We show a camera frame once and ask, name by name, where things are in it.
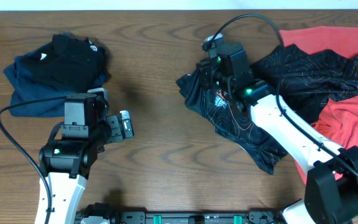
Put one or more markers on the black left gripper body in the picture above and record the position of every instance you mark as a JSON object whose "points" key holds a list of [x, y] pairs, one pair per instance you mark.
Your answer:
{"points": [[115, 129]]}

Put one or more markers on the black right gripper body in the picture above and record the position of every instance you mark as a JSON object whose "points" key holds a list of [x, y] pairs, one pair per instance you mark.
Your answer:
{"points": [[210, 79]]}

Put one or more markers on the black orange patterned jersey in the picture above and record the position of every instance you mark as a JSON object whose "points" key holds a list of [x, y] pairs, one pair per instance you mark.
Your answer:
{"points": [[309, 82]]}

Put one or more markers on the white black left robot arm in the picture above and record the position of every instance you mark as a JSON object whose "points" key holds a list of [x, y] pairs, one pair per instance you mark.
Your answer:
{"points": [[72, 148]]}

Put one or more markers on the folded black shirt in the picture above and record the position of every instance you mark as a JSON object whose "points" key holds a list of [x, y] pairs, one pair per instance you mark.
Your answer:
{"points": [[67, 63]]}

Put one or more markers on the folded navy blue shirt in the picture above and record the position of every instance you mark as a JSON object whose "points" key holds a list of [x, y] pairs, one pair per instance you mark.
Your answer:
{"points": [[25, 89]]}

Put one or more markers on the red t-shirt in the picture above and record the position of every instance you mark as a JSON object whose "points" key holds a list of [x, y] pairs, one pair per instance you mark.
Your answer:
{"points": [[338, 121]]}

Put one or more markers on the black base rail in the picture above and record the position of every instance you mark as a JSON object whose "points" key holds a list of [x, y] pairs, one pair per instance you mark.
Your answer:
{"points": [[179, 217]]}

